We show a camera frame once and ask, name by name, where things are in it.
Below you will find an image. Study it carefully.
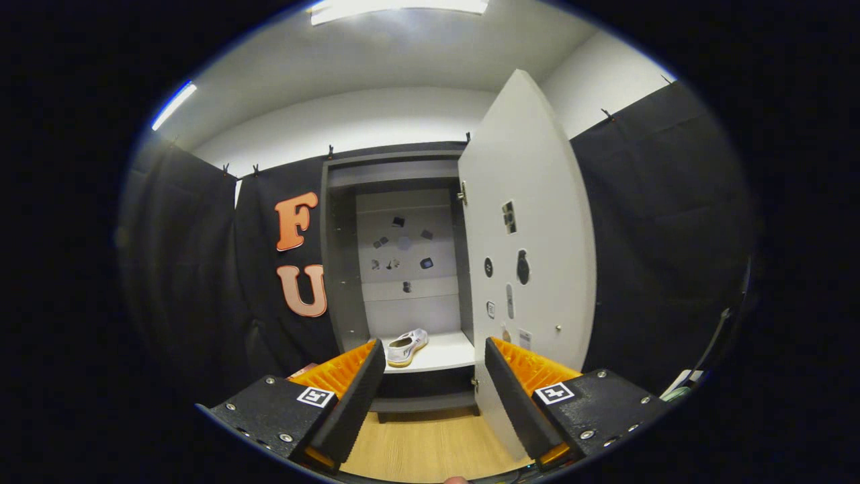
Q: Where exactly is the white flat panel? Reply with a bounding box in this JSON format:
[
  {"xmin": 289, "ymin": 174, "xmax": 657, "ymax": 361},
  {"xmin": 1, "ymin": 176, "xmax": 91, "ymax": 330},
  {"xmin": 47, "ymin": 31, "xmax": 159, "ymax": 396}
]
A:
[{"xmin": 662, "ymin": 368, "xmax": 704, "ymax": 402}]

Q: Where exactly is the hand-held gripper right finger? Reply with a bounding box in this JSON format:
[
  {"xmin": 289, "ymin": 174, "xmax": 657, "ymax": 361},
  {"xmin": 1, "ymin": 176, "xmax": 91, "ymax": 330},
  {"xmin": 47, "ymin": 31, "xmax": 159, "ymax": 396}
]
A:
[{"xmin": 484, "ymin": 336, "xmax": 675, "ymax": 471}]

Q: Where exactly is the dark grey shoe cabinet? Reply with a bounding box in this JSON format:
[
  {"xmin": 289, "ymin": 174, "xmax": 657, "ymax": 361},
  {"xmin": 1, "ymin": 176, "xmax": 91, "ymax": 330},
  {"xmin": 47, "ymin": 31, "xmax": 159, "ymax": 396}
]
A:
[{"xmin": 319, "ymin": 149, "xmax": 482, "ymax": 424}]

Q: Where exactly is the narrow ceiling light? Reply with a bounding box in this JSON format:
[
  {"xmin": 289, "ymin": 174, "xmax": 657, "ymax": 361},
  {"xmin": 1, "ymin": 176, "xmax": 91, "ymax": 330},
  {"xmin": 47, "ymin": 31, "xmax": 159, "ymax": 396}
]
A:
[{"xmin": 151, "ymin": 81, "xmax": 198, "ymax": 132}]

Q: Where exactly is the long ceiling light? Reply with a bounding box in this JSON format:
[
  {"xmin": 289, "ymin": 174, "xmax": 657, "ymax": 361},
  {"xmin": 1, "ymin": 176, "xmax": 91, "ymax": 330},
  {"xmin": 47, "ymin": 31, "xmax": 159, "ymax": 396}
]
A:
[{"xmin": 310, "ymin": 0, "xmax": 489, "ymax": 26}]

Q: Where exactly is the black backdrop cloth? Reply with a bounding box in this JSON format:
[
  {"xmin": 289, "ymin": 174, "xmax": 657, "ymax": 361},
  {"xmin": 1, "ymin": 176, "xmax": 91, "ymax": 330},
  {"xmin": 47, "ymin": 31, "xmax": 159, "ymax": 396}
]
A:
[{"xmin": 118, "ymin": 76, "xmax": 760, "ymax": 404}]

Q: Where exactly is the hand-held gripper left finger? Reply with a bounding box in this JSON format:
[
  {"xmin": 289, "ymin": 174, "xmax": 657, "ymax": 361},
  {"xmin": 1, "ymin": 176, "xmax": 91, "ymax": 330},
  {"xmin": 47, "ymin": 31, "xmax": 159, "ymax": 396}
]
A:
[{"xmin": 195, "ymin": 338, "xmax": 387, "ymax": 475}]

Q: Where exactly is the white shoe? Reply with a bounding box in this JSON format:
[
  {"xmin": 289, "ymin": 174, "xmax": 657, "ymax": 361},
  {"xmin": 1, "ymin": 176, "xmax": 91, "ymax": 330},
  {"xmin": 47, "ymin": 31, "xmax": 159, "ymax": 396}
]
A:
[{"xmin": 386, "ymin": 328, "xmax": 429, "ymax": 368}]

